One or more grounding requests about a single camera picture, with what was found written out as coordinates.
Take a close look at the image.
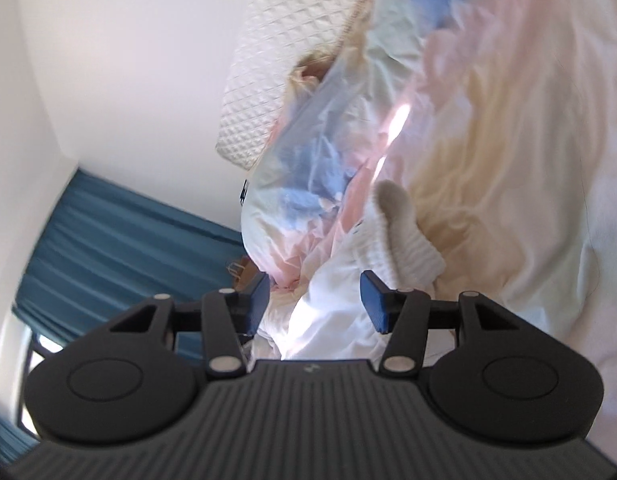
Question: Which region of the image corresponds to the white quilted headboard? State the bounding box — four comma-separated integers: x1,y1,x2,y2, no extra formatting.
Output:
215,0,385,172

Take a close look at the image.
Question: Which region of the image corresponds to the brown paper bag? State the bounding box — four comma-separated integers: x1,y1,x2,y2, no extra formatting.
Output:
227,255,264,292

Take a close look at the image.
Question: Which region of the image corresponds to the teal curtain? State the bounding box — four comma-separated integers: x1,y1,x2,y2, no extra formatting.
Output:
11,169,252,361

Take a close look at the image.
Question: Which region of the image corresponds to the pastel pink and blue duvet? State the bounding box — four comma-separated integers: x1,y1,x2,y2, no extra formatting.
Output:
241,0,617,441

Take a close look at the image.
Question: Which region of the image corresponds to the dark framed window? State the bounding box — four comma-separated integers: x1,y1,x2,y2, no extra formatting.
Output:
24,332,64,367

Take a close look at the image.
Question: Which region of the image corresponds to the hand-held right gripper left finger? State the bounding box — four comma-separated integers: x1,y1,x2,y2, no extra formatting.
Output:
106,272,272,380

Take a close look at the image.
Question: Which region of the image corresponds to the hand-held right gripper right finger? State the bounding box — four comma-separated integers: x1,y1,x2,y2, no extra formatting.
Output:
361,270,521,377

